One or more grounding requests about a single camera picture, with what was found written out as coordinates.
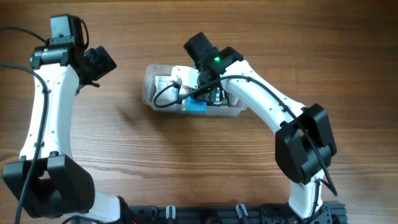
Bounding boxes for white medicine box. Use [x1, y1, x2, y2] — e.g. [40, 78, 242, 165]
[153, 76, 179, 105]

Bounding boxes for white Panadol box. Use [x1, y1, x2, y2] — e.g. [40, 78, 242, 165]
[178, 85, 221, 105]

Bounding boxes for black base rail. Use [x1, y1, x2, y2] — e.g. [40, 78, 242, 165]
[131, 202, 348, 224]

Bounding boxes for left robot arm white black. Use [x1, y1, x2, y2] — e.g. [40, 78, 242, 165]
[2, 14, 124, 223]

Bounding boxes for blue lozenge box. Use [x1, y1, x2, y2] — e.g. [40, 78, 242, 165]
[182, 98, 207, 112]

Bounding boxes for clear plastic container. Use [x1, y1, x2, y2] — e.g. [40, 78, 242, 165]
[142, 64, 247, 116]

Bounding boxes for small clear spray bottle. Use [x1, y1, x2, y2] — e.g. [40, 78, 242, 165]
[228, 94, 239, 106]

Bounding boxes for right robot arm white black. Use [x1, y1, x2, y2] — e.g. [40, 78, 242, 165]
[183, 32, 337, 223]

